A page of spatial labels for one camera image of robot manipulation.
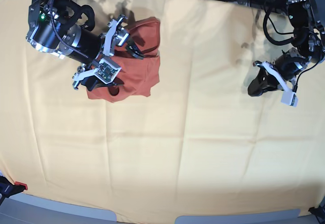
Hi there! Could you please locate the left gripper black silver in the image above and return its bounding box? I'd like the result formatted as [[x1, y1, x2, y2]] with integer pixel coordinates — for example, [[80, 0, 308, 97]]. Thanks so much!
[[247, 47, 309, 97]]

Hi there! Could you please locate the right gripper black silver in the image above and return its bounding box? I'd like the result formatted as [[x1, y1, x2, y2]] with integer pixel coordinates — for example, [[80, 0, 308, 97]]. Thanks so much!
[[58, 27, 144, 91]]

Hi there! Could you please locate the terracotta orange T-shirt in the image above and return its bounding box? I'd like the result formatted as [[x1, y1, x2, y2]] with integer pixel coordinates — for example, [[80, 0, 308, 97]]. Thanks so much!
[[87, 17, 160, 103]]

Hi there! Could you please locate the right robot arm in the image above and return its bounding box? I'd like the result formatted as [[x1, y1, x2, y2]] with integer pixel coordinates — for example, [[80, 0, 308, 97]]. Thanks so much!
[[26, 0, 144, 91]]

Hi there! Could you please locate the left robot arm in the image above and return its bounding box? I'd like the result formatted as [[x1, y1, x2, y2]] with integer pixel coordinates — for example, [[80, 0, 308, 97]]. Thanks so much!
[[247, 0, 324, 97]]

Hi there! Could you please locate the pale yellow table cloth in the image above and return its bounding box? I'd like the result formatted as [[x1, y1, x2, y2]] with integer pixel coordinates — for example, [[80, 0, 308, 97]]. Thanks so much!
[[1, 0, 324, 223]]

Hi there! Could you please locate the black clamp at right corner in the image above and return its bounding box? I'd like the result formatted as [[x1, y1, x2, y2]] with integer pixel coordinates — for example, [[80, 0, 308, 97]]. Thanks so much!
[[308, 205, 325, 224]]

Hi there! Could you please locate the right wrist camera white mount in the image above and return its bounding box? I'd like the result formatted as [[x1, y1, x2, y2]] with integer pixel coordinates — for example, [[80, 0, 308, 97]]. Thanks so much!
[[73, 14, 126, 90]]

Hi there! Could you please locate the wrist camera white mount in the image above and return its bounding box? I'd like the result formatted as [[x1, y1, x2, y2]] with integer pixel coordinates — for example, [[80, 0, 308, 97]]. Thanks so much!
[[73, 14, 126, 90], [253, 61, 298, 107]]

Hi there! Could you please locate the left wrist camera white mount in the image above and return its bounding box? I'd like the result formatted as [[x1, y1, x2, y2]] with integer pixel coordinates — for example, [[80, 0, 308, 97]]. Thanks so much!
[[253, 61, 298, 107]]

